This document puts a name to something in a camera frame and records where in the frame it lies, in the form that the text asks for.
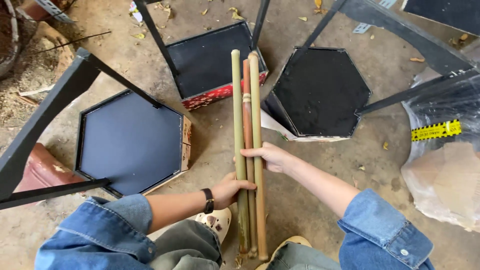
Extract person's left denim sleeve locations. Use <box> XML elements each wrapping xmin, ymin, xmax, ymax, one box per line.
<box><xmin>34</xmin><ymin>193</ymin><xmax>158</xmax><ymax>270</ymax></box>

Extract black wristwatch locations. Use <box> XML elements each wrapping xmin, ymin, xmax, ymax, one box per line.
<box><xmin>200</xmin><ymin>188</ymin><xmax>215</xmax><ymax>215</ymax></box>

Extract black metal frame with crossed bars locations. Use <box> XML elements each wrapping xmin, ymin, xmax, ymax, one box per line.
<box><xmin>299</xmin><ymin>0</ymin><xmax>480</xmax><ymax>116</ymax></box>

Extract person's left hand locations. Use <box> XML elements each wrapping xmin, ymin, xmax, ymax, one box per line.
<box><xmin>212</xmin><ymin>172</ymin><xmax>258</xmax><ymax>211</ymax></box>

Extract pale wood strip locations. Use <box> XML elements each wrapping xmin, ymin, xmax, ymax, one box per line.
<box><xmin>17</xmin><ymin>84</ymin><xmax>56</xmax><ymax>98</ymax></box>

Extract person's denim sleeve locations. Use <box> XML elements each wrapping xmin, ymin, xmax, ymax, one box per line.
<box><xmin>337</xmin><ymin>188</ymin><xmax>436</xmax><ymax>270</ymax></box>
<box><xmin>34</xmin><ymin>193</ymin><xmax>158</xmax><ymax>270</ymax></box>

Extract yellowish bamboo stick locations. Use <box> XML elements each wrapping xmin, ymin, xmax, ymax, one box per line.
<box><xmin>247</xmin><ymin>51</ymin><xmax>269</xmax><ymax>262</ymax></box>

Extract reddish brown clay tile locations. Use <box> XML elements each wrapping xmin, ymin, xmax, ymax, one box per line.
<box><xmin>13</xmin><ymin>142</ymin><xmax>88</xmax><ymax>196</ymax></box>

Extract person's right cream shoe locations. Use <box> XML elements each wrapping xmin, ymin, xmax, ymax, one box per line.
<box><xmin>254</xmin><ymin>235</ymin><xmax>313</xmax><ymax>270</ymax></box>

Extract clear plastic bag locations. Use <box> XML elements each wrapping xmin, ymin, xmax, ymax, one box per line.
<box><xmin>400</xmin><ymin>48</ymin><xmax>480</xmax><ymax>233</ymax></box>

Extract hexagonal box with black lining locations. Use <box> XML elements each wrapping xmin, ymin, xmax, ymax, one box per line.
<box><xmin>261</xmin><ymin>46</ymin><xmax>373</xmax><ymax>143</ymax></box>

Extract black metal frame with thick bar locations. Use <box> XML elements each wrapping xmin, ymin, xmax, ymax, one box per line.
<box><xmin>0</xmin><ymin>47</ymin><xmax>164</xmax><ymax>211</ymax></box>

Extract square box with red floral side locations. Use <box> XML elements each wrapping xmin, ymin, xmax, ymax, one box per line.
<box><xmin>164</xmin><ymin>20</ymin><xmax>269</xmax><ymax>112</ymax></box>

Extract yellow black warning tape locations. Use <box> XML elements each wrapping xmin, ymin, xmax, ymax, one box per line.
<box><xmin>410</xmin><ymin>119</ymin><xmax>463</xmax><ymax>143</ymax></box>

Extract grey perforated metal angle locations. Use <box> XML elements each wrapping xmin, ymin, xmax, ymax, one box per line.
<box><xmin>352</xmin><ymin>0</ymin><xmax>398</xmax><ymax>35</ymax></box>
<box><xmin>34</xmin><ymin>0</ymin><xmax>76</xmax><ymax>24</ymax></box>

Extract grey green trousers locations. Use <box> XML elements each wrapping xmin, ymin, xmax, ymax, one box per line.
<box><xmin>149</xmin><ymin>219</ymin><xmax>343</xmax><ymax>270</ymax></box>

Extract reddish brown brick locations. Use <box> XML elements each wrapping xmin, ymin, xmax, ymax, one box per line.
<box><xmin>15</xmin><ymin>0</ymin><xmax>54</xmax><ymax>22</ymax></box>

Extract person's right denim sleeve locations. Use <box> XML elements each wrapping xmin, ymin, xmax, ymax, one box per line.
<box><xmin>337</xmin><ymin>188</ymin><xmax>436</xmax><ymax>270</ymax></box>

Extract hexagonal box with blue lining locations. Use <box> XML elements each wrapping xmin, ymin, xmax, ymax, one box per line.
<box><xmin>73</xmin><ymin>88</ymin><xmax>193</xmax><ymax>199</ymax></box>

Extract reddish brown bamboo stick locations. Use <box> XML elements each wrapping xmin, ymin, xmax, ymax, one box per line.
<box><xmin>242</xmin><ymin>58</ymin><xmax>259</xmax><ymax>259</ymax></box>

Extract crumpled paper scrap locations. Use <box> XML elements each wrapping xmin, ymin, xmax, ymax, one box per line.
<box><xmin>128</xmin><ymin>1</ymin><xmax>144</xmax><ymax>23</ymax></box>

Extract black panel with white edge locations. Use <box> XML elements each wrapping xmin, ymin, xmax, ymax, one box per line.
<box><xmin>400</xmin><ymin>0</ymin><xmax>480</xmax><ymax>37</ymax></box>

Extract person's cream shoe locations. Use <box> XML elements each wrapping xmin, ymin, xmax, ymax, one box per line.
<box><xmin>194</xmin><ymin>207</ymin><xmax>233</xmax><ymax>245</ymax></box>
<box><xmin>254</xmin><ymin>235</ymin><xmax>313</xmax><ymax>270</ymax></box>

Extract thin black wire rod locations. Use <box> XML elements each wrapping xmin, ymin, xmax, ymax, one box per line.
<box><xmin>33</xmin><ymin>31</ymin><xmax>112</xmax><ymax>56</ymax></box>

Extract scattered dry leaves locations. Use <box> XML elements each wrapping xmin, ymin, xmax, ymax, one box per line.
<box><xmin>130</xmin><ymin>0</ymin><xmax>470</xmax><ymax>151</ymax></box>

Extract green bamboo stick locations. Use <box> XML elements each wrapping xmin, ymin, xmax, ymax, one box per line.
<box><xmin>230</xmin><ymin>49</ymin><xmax>250</xmax><ymax>255</ymax></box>

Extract person's left cream shoe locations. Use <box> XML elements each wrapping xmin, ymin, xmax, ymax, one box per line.
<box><xmin>194</xmin><ymin>207</ymin><xmax>233</xmax><ymax>245</ymax></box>

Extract person's right hand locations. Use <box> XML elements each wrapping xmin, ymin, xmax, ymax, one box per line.
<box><xmin>240</xmin><ymin>142</ymin><xmax>298</xmax><ymax>174</ymax></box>

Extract thin black metal bar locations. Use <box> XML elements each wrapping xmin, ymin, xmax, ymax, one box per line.
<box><xmin>250</xmin><ymin>0</ymin><xmax>271</xmax><ymax>50</ymax></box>
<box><xmin>133</xmin><ymin>0</ymin><xmax>182</xmax><ymax>77</ymax></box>

